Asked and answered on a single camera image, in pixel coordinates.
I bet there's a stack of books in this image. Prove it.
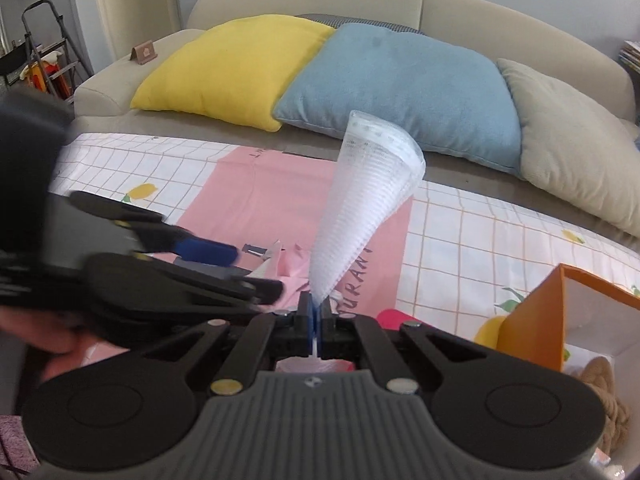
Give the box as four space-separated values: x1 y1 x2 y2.
619 40 640 72

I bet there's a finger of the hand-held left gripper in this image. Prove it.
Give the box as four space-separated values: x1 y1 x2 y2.
69 190 242 265
149 258 287 312

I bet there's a brown twisted headband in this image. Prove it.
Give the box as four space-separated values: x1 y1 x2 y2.
570 357 632 457

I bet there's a checked fruit print blanket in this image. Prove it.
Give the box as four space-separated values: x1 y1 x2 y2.
47 132 640 361

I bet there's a blue pillow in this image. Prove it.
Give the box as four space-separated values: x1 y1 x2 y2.
272 22 524 176

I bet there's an orange cardboard box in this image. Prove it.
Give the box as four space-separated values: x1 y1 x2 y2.
497 263 640 377

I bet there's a folding step ladder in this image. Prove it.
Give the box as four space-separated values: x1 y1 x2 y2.
20 0 94 104

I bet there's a beige sofa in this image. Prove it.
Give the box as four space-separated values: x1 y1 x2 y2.
74 0 640 242

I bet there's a yellow pillow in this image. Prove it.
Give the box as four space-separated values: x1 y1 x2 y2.
130 14 336 133

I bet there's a small brown card stand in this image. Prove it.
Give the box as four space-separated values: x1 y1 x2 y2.
131 40 159 65

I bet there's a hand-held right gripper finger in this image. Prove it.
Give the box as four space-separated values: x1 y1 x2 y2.
140 292 317 395
316 294 492 395

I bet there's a pink printed cloth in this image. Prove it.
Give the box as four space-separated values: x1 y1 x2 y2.
165 144 415 322

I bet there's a person's left hand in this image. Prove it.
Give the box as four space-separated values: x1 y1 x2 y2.
0 306 132 383

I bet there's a grey-beige pillow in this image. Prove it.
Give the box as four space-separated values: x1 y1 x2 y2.
496 58 640 239

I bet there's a dark striped cushion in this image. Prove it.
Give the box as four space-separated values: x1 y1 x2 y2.
295 12 427 36

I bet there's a white mesh cloth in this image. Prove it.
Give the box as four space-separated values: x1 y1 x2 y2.
306 109 427 357

